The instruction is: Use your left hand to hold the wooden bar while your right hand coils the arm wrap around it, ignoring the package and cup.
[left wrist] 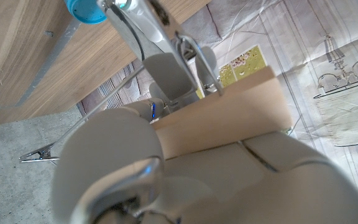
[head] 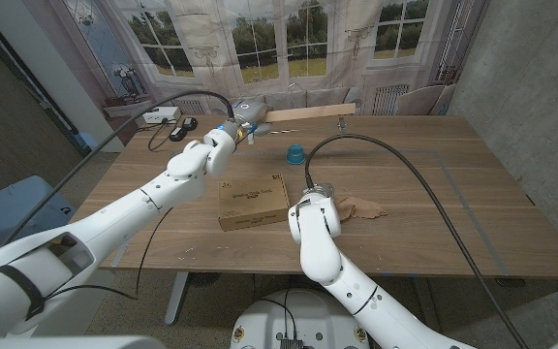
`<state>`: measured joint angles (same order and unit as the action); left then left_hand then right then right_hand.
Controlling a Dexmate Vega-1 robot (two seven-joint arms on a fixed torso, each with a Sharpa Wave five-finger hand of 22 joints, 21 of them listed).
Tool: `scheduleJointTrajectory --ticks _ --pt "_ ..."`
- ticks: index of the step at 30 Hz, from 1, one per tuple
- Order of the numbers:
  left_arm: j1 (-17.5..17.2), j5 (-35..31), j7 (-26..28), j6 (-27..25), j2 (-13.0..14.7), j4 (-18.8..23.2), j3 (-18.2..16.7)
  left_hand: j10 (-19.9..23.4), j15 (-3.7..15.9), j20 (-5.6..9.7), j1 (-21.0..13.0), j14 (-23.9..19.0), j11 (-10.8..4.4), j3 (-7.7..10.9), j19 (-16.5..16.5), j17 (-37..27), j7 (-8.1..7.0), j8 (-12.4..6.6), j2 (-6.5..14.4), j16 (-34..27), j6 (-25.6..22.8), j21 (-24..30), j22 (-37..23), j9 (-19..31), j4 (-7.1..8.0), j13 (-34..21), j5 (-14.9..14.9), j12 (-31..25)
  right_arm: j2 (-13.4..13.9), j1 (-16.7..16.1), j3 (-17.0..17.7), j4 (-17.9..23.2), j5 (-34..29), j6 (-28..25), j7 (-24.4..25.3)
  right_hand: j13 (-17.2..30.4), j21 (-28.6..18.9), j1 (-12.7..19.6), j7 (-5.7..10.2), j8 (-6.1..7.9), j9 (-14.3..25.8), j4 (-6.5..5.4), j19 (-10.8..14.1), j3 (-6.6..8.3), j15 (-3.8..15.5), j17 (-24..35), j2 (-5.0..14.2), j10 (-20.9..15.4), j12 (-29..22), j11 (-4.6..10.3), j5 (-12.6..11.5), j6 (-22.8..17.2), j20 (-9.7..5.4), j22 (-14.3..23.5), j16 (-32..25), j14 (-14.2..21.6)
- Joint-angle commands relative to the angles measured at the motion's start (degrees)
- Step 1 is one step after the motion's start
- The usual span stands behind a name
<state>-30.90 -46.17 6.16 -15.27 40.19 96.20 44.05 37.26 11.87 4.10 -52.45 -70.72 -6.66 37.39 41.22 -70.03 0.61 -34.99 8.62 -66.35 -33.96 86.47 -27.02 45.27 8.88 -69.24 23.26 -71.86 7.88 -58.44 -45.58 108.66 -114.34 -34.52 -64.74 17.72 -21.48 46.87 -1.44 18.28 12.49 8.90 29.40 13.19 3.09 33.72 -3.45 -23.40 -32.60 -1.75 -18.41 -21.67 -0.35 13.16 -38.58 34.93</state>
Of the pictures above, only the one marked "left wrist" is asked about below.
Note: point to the small blue plastic cup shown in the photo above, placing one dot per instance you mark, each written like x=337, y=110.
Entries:
x=85, y=11

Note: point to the long wooden bar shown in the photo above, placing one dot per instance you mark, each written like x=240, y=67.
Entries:
x=228, y=115

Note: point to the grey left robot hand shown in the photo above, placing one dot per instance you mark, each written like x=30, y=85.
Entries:
x=228, y=186

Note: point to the printed window room backdrop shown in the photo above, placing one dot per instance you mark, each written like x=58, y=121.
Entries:
x=337, y=46

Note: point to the small metal spring clip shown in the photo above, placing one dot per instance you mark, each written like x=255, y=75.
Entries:
x=40, y=154

